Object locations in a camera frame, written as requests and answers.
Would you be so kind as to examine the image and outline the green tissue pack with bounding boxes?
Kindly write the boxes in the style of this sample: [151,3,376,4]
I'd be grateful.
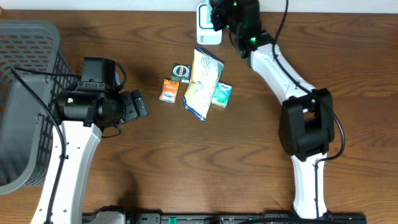
[211,82,233,108]

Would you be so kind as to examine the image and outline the green wet wipes pack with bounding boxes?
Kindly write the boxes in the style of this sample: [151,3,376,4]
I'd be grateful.
[205,0,213,24]

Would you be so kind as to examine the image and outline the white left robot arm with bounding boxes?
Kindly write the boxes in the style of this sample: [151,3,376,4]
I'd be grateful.
[32,90,148,223]

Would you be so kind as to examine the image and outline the white barcode scanner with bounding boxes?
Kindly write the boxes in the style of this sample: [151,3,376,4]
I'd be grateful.
[197,2,222,45]

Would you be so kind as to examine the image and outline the orange tissue pack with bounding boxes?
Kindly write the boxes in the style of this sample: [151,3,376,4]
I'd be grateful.
[159,79,180,103]

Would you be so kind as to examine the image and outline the dark green small box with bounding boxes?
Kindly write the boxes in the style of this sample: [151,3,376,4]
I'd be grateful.
[170,63,192,83]

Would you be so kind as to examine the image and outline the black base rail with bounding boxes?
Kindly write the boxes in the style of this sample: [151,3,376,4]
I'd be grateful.
[82,211,368,224]

